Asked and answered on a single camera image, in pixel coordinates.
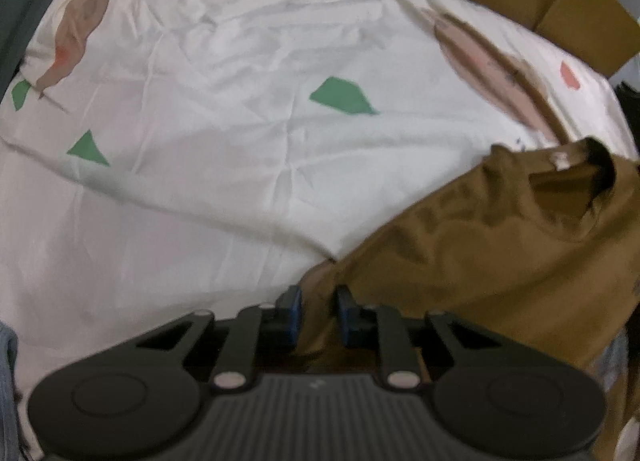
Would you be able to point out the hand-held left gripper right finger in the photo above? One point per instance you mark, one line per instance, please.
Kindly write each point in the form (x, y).
(344, 317)

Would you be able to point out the white patterned bed sheet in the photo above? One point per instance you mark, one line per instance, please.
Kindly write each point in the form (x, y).
(200, 191)

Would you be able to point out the brown printed t-shirt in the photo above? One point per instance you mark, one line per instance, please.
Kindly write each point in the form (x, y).
(475, 261)

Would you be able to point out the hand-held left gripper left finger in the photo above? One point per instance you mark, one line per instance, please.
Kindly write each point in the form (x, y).
(294, 317)

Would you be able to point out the grey-blue duvet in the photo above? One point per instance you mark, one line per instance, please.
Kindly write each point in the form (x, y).
(20, 6)

